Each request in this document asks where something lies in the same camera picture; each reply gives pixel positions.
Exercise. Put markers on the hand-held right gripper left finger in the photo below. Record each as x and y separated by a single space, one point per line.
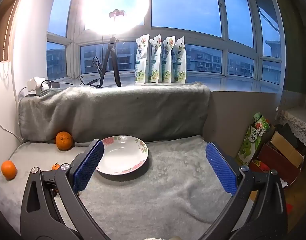
89 166

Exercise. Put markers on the grey charger box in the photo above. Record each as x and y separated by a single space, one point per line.
54 84

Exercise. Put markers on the small mandarin with stem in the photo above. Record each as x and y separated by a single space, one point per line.
55 167

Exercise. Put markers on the red box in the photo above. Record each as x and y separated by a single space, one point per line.
275 163

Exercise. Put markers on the dark plum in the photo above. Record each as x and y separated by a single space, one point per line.
54 193

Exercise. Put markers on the grey fleece blanket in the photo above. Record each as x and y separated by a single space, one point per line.
117 110

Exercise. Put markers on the brown cardboard box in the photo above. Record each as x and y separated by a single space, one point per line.
285 147

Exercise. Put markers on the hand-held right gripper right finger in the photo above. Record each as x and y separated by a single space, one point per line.
221 171

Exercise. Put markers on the spotted large orange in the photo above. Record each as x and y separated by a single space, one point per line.
64 141

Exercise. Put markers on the white window frame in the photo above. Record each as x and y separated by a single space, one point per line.
149 33

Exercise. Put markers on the white green stand-up pouch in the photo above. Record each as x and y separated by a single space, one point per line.
180 62
140 62
168 62
155 62

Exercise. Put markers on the white lace cloth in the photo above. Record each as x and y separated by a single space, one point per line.
298 122

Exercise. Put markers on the black tripod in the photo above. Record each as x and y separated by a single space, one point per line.
110 55

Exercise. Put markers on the floral white plate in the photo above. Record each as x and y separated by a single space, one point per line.
122 155

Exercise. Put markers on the green printed bag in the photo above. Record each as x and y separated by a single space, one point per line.
253 140

